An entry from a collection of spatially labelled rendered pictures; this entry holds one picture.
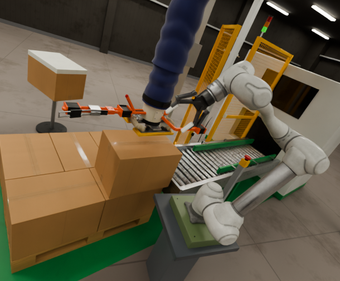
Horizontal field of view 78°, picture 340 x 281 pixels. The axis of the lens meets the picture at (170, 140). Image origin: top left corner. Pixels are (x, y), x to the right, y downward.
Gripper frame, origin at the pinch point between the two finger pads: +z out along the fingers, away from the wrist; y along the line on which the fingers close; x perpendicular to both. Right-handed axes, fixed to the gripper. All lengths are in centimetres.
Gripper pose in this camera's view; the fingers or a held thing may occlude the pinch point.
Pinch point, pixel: (175, 121)
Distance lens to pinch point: 101.4
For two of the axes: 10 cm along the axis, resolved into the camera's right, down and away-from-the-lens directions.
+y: -5.5, -6.2, -5.6
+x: 2.3, 5.3, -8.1
